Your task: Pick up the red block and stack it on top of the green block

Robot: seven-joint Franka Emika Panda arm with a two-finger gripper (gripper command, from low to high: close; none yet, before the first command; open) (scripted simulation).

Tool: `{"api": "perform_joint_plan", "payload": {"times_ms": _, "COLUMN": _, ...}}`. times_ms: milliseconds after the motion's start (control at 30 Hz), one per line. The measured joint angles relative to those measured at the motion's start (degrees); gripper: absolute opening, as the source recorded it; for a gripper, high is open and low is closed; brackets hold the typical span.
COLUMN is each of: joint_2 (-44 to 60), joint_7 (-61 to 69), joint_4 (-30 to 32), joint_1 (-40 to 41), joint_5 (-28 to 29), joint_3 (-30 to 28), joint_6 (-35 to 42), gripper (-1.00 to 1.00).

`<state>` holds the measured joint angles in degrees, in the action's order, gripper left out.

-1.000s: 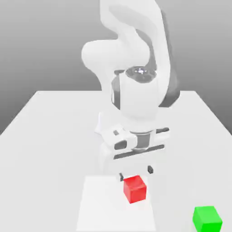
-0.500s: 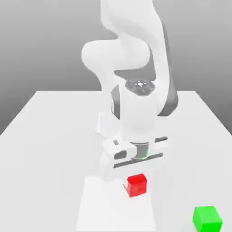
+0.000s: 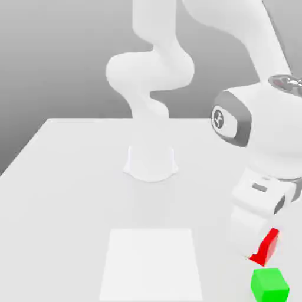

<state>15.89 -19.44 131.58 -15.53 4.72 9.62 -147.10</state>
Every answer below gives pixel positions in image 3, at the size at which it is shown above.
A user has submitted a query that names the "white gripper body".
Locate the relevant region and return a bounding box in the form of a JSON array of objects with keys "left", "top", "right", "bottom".
[{"left": 229, "top": 205, "right": 274, "bottom": 259}]

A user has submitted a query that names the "small red cube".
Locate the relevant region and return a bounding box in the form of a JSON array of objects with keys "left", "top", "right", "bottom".
[{"left": 248, "top": 227, "right": 281, "bottom": 268}]

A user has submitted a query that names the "small green cube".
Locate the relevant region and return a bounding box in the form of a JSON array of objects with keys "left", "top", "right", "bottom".
[{"left": 250, "top": 267, "right": 290, "bottom": 302}]

